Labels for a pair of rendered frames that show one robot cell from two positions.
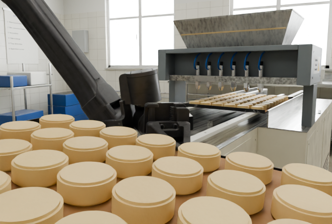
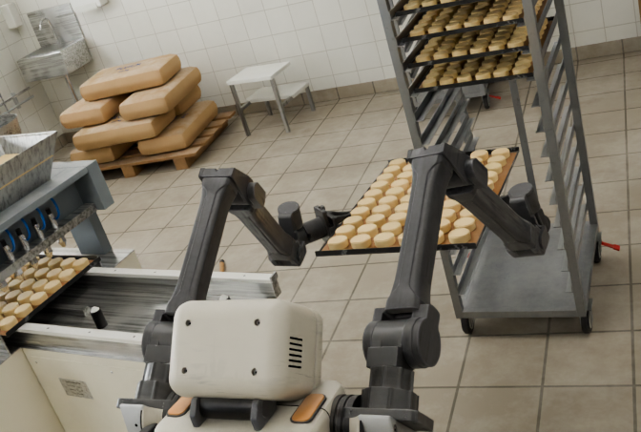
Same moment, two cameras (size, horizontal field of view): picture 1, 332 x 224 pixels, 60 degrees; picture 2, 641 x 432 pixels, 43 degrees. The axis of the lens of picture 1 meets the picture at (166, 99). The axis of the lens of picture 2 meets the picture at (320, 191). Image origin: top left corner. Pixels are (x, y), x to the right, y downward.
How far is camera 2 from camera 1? 214 cm
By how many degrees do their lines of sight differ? 86
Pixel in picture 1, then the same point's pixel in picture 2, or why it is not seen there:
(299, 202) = (403, 182)
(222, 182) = (398, 191)
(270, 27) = (39, 162)
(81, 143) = (377, 217)
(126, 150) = (379, 209)
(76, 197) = not seen: hidden behind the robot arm
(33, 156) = (398, 216)
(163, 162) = (387, 200)
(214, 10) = not seen: outside the picture
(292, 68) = (72, 197)
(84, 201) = not seen: hidden behind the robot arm
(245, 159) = (374, 193)
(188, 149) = (368, 201)
